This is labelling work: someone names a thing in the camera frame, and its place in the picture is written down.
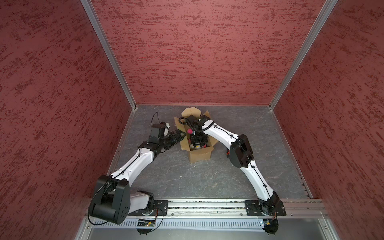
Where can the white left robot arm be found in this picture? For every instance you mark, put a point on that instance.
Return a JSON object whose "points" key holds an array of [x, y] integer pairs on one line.
{"points": [[112, 198]]}

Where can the aluminium corner post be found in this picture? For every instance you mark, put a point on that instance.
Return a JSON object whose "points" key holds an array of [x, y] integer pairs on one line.
{"points": [[96, 24], [317, 26]]}

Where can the aluminium front rail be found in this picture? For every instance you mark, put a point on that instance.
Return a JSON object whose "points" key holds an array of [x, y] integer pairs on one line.
{"points": [[235, 208]]}

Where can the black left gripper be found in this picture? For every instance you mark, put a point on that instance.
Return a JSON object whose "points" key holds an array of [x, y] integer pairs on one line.
{"points": [[174, 139]]}

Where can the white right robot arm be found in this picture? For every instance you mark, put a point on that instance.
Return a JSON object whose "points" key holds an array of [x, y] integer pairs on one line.
{"points": [[240, 154]]}

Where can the left aluminium corner post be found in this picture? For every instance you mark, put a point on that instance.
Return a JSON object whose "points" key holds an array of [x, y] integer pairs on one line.
{"points": [[96, 24]]}

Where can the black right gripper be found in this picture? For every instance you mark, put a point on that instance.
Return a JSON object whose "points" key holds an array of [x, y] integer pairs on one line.
{"points": [[194, 142]]}

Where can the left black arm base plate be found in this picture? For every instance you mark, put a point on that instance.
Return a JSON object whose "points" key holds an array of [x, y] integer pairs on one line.
{"points": [[159, 207]]}

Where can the white pink blue plush toy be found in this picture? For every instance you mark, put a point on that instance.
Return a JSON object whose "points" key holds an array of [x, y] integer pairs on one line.
{"points": [[197, 140]]}

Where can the white slotted cable duct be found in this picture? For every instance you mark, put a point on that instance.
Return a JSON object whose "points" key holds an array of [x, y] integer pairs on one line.
{"points": [[192, 224]]}

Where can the brown cardboard express box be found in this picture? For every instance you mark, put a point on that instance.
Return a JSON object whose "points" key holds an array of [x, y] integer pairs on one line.
{"points": [[182, 124]]}

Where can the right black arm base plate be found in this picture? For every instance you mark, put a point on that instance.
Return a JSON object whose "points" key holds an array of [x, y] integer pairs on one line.
{"points": [[255, 208]]}

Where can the right aluminium corner post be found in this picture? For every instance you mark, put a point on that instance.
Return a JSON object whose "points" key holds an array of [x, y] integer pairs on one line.
{"points": [[317, 26]]}

